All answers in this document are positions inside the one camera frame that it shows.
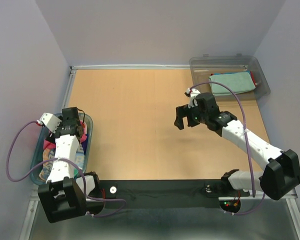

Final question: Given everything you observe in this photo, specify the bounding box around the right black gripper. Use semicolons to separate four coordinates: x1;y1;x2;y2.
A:
173;102;208;130

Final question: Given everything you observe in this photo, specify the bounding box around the pink towel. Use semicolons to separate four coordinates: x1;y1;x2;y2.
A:
43;120;89;153

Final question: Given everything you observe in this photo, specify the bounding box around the red blue cat towel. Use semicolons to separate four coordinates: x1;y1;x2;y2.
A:
210;70;259;87

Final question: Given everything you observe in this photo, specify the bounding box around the mint green towel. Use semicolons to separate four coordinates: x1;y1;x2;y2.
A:
208;71;256;94

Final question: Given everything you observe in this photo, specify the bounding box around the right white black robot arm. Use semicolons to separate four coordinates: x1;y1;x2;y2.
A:
174;88;300;200

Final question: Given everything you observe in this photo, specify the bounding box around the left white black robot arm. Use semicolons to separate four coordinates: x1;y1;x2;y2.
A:
37;107;101;223

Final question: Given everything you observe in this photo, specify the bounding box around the patterned light blue towel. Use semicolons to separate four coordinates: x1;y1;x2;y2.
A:
39;144;86;182

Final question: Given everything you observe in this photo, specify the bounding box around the teal plastic laundry bin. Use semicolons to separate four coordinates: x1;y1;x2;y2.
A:
30;113;93;186

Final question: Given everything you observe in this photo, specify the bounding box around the clear grey plastic bin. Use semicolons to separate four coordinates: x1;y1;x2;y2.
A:
189;55;271;101

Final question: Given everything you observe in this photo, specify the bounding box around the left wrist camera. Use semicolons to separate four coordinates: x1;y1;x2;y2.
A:
36;112;62;134

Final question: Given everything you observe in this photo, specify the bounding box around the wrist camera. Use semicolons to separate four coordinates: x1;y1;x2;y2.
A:
36;112;62;134
184;88;201;109

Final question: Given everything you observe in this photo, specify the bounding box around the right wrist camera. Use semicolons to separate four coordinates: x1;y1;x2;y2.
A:
184;88;201;109

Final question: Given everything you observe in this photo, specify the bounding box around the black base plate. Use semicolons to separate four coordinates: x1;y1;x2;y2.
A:
99;179;250;210

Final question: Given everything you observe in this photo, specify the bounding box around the aluminium front rail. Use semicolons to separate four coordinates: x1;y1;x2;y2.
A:
29;177;299;201

